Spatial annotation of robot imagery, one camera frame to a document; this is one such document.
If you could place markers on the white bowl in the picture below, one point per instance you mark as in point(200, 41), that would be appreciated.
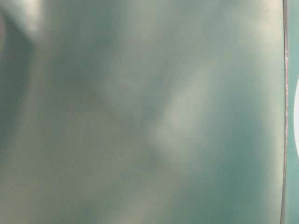
point(296, 118)

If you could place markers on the green table mat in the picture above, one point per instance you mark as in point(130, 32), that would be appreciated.
point(148, 111)

